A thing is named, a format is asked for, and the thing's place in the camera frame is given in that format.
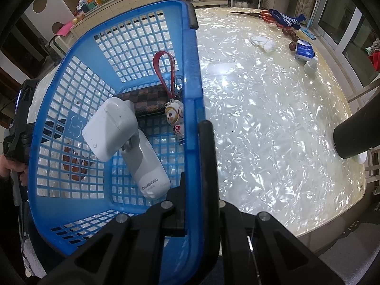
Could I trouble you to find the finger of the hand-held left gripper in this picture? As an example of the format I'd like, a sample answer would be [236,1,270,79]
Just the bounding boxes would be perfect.
[38,116,70,140]

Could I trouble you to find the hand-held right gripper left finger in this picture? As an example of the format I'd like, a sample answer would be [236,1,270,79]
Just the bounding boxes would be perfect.
[38,172,187,285]

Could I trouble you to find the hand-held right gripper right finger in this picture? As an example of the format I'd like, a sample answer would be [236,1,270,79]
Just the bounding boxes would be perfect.
[199,119,342,285]

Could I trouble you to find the astronaut keychain with red strap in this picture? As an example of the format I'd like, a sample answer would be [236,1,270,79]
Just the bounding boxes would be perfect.
[152,51,187,144]

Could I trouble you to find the white charger adapter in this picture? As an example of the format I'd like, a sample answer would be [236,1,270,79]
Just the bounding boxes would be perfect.
[81,96,140,162]

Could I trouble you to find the brown checkered case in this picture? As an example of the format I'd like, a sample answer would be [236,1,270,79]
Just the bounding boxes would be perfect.
[114,85,171,116]

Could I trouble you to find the blue plastic basket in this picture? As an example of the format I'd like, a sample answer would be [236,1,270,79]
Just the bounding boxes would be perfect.
[27,0,222,285]

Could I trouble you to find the person's left hand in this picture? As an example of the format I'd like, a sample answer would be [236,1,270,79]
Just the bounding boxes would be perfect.
[0,156,29,195]

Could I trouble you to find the reddish brown object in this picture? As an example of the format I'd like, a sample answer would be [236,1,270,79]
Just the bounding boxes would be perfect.
[61,145,91,181]

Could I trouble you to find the pale green suitcase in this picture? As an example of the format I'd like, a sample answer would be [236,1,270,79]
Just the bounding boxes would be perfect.
[47,34,75,58]

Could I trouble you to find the pink paper sheet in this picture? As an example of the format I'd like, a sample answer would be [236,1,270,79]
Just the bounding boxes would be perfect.
[56,21,74,36]

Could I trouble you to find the white cabinet with round holes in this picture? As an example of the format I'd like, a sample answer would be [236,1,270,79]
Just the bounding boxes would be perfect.
[22,0,75,36]

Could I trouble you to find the white crumpled tissue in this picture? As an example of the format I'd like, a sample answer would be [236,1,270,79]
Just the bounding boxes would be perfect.
[249,35,276,53]

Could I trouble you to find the small white cup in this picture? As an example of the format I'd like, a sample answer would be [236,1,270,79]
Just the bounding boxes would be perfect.
[303,58,318,76]

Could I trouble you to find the black cylinder bottle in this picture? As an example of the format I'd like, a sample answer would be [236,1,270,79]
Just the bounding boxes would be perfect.
[332,102,380,159]

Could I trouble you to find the blue knit glove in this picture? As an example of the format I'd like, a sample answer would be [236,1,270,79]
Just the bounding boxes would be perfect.
[269,8,306,30]

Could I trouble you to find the cream long cabinet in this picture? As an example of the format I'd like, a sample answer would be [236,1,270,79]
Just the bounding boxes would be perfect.
[71,0,230,38]

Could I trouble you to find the red-handled scissors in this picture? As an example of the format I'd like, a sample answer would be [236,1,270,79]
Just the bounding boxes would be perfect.
[229,9,293,29]

